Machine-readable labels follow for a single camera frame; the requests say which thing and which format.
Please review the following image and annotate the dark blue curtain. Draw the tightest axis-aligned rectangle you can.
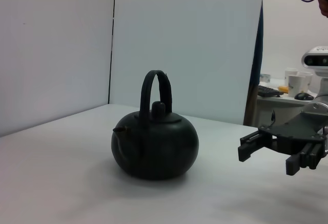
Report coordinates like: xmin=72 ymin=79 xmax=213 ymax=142
xmin=243 ymin=0 xmax=265 ymax=127

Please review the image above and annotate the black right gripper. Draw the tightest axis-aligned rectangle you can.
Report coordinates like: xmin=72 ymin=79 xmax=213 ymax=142
xmin=238 ymin=110 xmax=328 ymax=176

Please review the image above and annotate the dark round teapot with handle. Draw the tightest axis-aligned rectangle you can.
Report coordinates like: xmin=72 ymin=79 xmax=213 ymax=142
xmin=111 ymin=69 xmax=200 ymax=181

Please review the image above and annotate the white paper cup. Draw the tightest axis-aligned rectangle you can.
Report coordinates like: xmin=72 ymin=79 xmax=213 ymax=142
xmin=284 ymin=67 xmax=298 ymax=86
xmin=297 ymin=72 xmax=313 ymax=93
xmin=288 ymin=74 xmax=307 ymax=98

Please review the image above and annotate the bystander hand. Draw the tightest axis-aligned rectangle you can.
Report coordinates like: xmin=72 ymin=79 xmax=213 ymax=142
xmin=317 ymin=0 xmax=328 ymax=18

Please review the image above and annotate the white desk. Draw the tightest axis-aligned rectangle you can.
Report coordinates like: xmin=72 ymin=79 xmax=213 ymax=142
xmin=256 ymin=79 xmax=316 ymax=129

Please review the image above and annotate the black computer keyboard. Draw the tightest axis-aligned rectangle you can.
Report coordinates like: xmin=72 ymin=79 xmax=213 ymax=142
xmin=257 ymin=85 xmax=284 ymax=98

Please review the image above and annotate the black computer mouse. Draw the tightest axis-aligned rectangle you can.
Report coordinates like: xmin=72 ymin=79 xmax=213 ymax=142
xmin=294 ymin=92 xmax=314 ymax=101

